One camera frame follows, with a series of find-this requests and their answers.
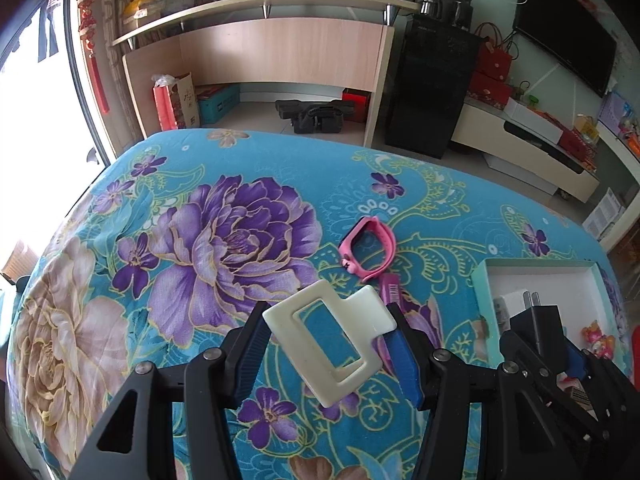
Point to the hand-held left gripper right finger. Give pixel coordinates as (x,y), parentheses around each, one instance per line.
(407,360)

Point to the beige paper bag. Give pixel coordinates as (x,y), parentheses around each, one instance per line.
(186,102)

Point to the wooden desk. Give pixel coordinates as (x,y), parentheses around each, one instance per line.
(280,50)

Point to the black television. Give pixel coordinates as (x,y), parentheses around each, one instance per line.
(565,30)

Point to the gold black patterned lighter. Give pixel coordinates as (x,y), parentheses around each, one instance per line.
(579,397)

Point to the cream plastic clip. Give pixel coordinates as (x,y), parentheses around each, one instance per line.
(280,325)

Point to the pink kids watch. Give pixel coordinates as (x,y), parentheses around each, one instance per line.
(380,255)

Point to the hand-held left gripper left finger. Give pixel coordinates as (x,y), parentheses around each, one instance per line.
(250,355)

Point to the red gift bag with plastic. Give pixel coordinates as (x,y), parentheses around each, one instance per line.
(162,107)

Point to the red gift box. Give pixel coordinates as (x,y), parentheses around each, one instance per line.
(490,90)

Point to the black tool case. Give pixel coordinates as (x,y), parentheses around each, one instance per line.
(315,116)

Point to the hanging dark clothes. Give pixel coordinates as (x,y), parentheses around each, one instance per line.
(50,25)

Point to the red hanging ornament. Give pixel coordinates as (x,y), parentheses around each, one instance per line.
(92,35)

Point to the blue storage box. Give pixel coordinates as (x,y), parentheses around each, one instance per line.
(217,105)

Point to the small red box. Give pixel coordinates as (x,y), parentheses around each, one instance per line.
(356,105)

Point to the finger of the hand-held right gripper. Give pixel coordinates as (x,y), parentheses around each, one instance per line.
(615,390)
(530,360)

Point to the teal white box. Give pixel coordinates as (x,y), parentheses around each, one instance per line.
(550,280)

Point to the white flat box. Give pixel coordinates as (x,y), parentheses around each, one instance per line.
(532,120)

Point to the red flat box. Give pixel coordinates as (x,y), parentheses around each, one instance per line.
(577,147)

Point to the cream television stand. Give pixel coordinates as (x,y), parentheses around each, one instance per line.
(500,145)

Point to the black water dispenser cabinet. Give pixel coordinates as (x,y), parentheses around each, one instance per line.
(430,90)

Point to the pink brown puppy toy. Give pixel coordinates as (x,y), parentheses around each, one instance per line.
(597,337)

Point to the white charger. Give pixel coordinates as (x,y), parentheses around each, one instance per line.
(510,296)

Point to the yellow object on desk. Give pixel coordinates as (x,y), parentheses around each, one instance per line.
(140,10)

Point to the purple box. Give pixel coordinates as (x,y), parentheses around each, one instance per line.
(612,112)

